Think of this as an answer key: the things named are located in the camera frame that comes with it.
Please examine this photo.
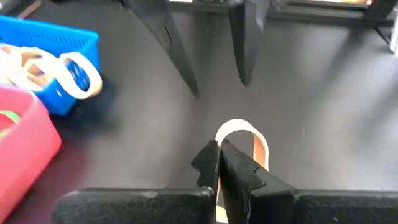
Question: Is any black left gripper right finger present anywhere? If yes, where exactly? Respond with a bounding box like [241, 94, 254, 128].
[219, 139, 398, 224]

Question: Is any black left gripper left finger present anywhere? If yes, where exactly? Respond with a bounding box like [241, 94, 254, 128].
[52, 139, 221, 224]

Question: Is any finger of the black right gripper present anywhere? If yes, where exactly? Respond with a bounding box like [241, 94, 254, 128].
[228, 0, 261, 88]
[123, 0, 200, 99]

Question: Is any tan rubber band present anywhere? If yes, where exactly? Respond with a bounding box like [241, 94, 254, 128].
[0, 43, 60, 78]
[0, 55, 47, 93]
[58, 51, 104, 101]
[214, 118, 270, 224]

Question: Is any green rubber band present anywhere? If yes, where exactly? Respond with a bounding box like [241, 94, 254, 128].
[0, 110, 21, 140]

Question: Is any black table mat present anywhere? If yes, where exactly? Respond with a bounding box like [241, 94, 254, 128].
[0, 0, 398, 224]

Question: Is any blue plastic basket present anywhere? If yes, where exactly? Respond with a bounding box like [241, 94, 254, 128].
[0, 14, 101, 117]

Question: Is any red plastic basket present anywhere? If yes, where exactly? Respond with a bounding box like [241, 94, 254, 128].
[0, 85, 63, 223]

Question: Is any black table frame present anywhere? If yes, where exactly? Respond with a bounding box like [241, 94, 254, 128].
[167, 0, 398, 46]

